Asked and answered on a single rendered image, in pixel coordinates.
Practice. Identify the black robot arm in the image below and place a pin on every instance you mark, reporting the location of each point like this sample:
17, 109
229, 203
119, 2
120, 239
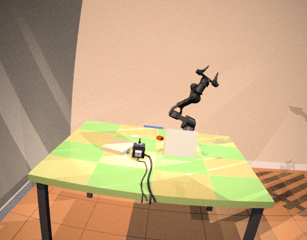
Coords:
188, 123

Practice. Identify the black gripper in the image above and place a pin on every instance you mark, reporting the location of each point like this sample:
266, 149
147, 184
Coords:
205, 80

